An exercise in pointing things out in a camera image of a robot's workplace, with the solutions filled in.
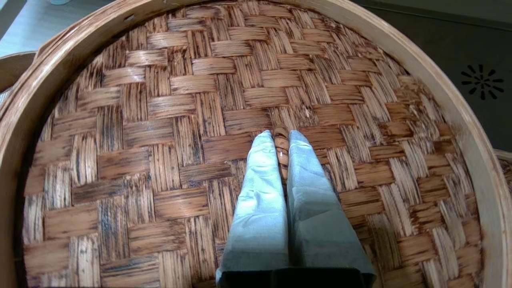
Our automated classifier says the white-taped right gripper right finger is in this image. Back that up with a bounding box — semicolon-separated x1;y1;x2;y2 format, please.
286;130;377;280

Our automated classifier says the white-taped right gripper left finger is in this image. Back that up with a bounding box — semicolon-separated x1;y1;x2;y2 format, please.
215;130;290;285

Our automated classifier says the light woven bamboo steamer lid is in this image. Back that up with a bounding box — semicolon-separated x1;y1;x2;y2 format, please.
0;0;512;288

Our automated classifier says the dark woven bamboo steamer lid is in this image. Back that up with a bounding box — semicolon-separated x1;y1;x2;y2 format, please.
494;149;512;196

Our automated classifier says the bamboo steamer basket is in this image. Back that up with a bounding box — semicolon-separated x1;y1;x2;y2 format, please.
0;51;38;93

